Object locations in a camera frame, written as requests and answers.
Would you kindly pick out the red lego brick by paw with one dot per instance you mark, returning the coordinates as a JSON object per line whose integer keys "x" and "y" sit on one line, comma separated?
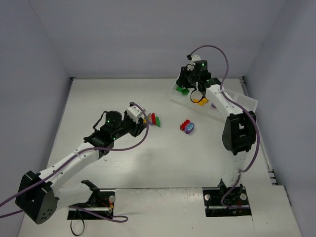
{"x": 184, "y": 124}

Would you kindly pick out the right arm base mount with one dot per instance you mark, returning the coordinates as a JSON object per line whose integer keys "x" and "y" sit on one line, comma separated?
{"x": 235, "y": 204}

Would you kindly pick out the green lego brick in cluster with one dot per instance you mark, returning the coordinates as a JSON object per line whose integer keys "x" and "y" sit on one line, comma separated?
{"x": 158, "y": 124}

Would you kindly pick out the purple paw print lego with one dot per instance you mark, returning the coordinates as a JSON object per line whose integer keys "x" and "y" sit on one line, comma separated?
{"x": 189, "y": 128}

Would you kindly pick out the clear plastic divided tray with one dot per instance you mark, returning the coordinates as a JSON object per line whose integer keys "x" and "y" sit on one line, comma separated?
{"x": 224, "y": 99}

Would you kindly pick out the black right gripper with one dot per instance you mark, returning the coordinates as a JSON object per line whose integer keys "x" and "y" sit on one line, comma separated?
{"x": 182, "y": 78}

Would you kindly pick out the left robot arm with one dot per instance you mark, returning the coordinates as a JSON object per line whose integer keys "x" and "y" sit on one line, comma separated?
{"x": 41, "y": 194}

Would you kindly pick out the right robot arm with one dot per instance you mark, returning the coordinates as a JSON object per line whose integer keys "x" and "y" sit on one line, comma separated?
{"x": 239, "y": 133}

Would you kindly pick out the purple butterfly lego brick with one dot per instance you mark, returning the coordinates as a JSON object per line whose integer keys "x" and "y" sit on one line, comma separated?
{"x": 150, "y": 121}

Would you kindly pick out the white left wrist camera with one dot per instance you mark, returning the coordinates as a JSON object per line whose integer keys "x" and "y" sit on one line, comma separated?
{"x": 135, "y": 111}

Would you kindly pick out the red half-round lego brick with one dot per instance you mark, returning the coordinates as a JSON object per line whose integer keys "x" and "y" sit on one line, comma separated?
{"x": 153, "y": 117}

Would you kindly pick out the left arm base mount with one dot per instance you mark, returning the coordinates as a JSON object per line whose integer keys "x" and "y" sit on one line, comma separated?
{"x": 101, "y": 204}

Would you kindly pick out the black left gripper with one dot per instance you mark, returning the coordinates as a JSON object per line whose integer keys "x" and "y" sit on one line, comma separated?
{"x": 136, "y": 127}

